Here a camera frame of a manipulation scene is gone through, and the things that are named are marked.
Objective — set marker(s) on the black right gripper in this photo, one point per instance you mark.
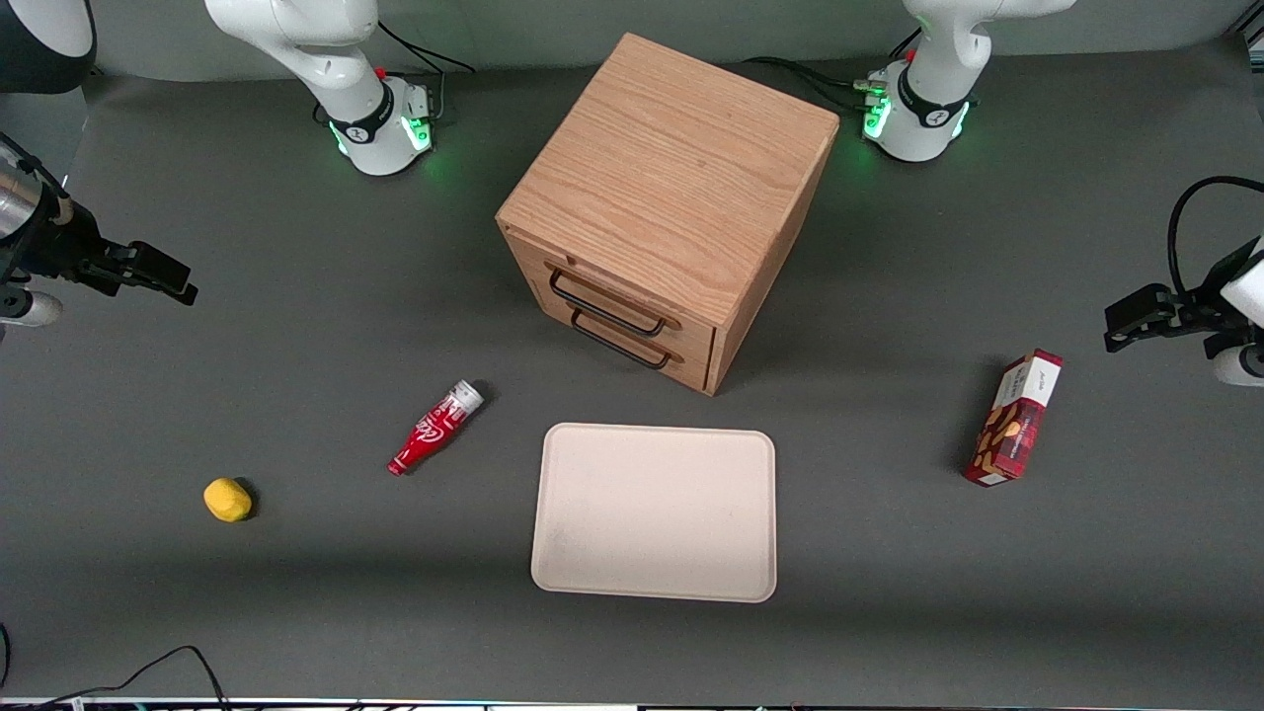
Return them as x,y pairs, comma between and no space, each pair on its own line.
65,249

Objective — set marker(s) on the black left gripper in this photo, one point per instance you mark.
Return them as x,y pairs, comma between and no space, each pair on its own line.
1211,292

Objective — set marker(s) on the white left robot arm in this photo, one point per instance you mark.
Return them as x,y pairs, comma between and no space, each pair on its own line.
933,69

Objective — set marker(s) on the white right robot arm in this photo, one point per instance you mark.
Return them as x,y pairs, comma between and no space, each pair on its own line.
296,39

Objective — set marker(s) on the wooden drawer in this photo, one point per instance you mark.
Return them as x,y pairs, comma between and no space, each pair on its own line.
691,373
696,334

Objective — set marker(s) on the wooden drawer cabinet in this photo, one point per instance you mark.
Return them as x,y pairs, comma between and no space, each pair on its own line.
671,178

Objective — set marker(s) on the red cookie box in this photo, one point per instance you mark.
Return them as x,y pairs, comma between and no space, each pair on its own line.
1012,425

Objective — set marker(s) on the yellow lemon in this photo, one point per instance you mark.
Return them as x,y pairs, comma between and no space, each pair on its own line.
227,500

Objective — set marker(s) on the red plastic bottle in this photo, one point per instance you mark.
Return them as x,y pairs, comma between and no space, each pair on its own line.
434,427

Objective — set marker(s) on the beige plastic tray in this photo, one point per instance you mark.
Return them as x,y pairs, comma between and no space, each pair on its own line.
652,513

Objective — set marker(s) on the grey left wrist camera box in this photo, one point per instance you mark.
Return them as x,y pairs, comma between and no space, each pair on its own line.
1242,367

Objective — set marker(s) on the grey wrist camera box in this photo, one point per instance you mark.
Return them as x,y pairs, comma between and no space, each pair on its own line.
35,309
1242,367

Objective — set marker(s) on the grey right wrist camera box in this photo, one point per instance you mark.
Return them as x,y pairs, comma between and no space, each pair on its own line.
35,309

